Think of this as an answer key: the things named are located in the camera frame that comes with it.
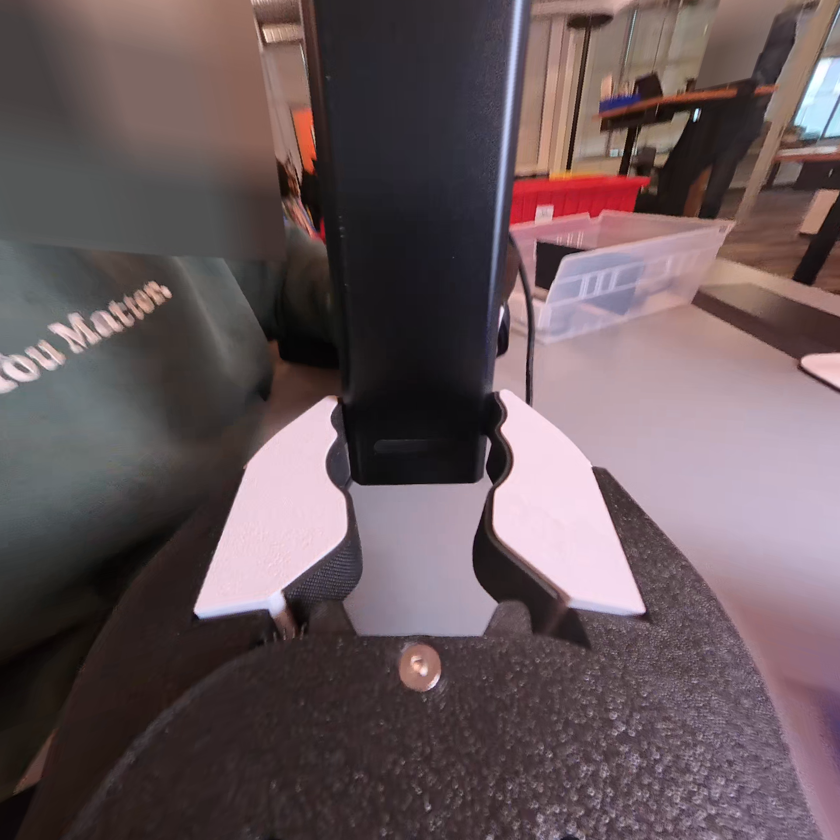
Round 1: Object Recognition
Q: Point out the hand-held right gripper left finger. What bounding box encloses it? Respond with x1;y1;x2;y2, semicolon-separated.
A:
193;395;363;637

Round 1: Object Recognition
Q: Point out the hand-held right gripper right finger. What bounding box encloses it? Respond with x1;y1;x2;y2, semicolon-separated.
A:
471;389;648;648

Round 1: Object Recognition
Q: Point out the black USB hub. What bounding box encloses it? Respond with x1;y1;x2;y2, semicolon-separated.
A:
301;0;534;488

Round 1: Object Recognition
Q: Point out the person's left forearm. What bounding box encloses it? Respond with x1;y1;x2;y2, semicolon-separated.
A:
272;220;339;368

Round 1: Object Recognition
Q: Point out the black bin divider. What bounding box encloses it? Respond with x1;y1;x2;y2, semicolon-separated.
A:
535;239;595;291

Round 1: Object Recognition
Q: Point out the clear plastic bin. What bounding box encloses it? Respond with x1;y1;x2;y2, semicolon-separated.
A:
508;209;737;343

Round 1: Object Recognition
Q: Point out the red plastic bin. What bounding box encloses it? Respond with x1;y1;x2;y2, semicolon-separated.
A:
511;174;652;227

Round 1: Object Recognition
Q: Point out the black floor lamp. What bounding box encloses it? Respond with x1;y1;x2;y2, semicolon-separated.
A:
567;12;614;175

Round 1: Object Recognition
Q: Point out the wooden standing desk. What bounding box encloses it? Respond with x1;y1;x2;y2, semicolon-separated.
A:
594;84;778;175

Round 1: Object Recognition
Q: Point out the wooden desk with black legs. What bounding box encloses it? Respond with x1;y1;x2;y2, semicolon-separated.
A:
773;147;840;284

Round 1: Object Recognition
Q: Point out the orange wall display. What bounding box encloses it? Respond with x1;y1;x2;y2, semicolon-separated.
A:
292;108;317;177

